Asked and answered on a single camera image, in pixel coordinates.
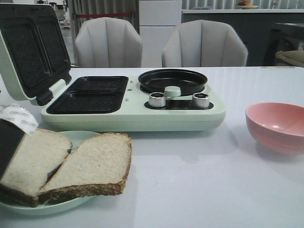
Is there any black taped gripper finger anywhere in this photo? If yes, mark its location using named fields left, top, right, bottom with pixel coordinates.
left=0, top=104, right=38, bottom=177

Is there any bread slice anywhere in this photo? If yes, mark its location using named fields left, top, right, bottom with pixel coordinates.
left=0, top=128, right=72, bottom=207
left=39, top=133, right=133, bottom=202

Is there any green breakfast maker lid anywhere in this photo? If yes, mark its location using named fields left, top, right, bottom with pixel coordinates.
left=0, top=3, right=71, bottom=106

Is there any pink bowl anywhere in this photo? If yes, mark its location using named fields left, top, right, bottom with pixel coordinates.
left=246, top=102, right=304, bottom=155

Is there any green breakfast maker base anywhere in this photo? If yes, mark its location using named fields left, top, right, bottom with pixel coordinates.
left=41, top=76, right=226, bottom=132

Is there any green round plate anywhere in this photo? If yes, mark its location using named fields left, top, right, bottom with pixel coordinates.
left=0, top=131, right=98, bottom=216

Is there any left beige chair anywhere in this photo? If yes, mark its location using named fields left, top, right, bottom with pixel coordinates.
left=75, top=17, right=143, bottom=68

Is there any beige chair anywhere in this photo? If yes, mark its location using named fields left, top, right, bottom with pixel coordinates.
left=161, top=20, right=248, bottom=67
left=75, top=17, right=143, bottom=68

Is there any grey corrugated curtain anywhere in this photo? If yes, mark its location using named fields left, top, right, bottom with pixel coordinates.
left=67, top=0, right=139, bottom=37

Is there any left silver control knob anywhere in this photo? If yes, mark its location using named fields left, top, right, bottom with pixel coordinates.
left=148, top=92, right=166, bottom=108

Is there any silver control knob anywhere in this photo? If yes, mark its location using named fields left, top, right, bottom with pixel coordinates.
left=191, top=93, right=209, bottom=108
left=148, top=92, right=166, bottom=108

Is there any white refrigerator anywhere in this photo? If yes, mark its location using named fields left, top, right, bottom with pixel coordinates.
left=139, top=0, right=182, bottom=68

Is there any black round frying pan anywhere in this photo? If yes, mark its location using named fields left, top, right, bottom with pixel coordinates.
left=138, top=68, right=208, bottom=96

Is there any right silver control knob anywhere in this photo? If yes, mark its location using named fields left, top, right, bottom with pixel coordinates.
left=191, top=93, right=209, bottom=108

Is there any right beige chair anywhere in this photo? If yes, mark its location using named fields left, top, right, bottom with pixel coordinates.
left=161, top=20, right=248, bottom=67

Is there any fruit plate on counter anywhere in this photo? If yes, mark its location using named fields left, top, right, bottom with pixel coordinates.
left=236, top=0, right=259, bottom=10

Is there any grey kitchen counter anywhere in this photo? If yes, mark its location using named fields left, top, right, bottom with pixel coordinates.
left=182, top=9, right=304, bottom=67

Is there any beige cushion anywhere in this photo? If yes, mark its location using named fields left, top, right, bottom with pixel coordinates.
left=275, top=50, right=304, bottom=67

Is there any red barrier strap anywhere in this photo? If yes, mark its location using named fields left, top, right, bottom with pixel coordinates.
left=76, top=12, right=133, bottom=19

